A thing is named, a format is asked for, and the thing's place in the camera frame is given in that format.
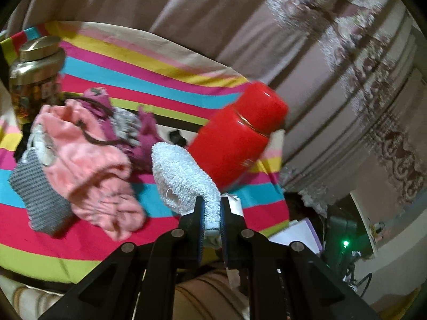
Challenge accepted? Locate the white fuzzy sock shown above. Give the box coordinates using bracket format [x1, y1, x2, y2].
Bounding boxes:
[151, 142, 221, 247]

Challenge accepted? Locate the white storage box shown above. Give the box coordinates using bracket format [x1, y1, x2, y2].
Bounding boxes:
[269, 218, 323, 255]

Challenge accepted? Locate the grey knitted cloth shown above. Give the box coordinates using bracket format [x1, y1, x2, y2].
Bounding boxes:
[9, 147, 73, 236]

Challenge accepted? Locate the pink fleece garment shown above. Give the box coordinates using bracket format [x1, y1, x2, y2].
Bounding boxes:
[31, 99, 145, 241]

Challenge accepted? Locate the red vacuum flask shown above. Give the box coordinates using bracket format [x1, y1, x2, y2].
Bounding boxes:
[188, 82, 288, 191]

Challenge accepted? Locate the purple knitted garment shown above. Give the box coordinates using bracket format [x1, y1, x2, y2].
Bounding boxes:
[77, 87, 162, 173]

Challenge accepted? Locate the colourful striped tablecloth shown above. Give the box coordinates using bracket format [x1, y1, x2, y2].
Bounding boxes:
[0, 20, 290, 285]

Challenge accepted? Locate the silver metal tea canister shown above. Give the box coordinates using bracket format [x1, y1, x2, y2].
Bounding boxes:
[9, 35, 66, 126]

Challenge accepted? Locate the beige embroidered curtain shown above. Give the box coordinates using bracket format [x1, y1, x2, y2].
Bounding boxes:
[6, 0, 426, 221]

